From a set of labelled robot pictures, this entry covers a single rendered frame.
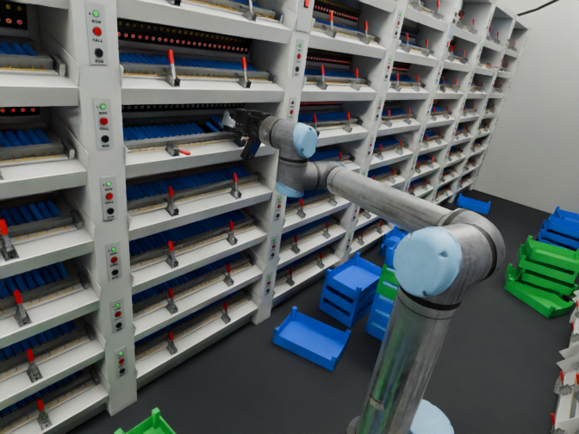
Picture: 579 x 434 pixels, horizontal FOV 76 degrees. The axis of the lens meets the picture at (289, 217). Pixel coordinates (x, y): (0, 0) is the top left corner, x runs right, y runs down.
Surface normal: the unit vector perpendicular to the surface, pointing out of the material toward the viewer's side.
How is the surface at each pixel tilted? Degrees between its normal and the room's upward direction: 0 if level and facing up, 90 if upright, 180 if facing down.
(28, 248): 18
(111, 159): 90
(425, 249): 83
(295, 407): 0
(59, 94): 108
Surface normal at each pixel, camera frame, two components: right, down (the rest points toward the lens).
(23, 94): 0.67, 0.62
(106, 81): 0.75, 0.36
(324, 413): 0.13, -0.90
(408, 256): -0.85, -0.03
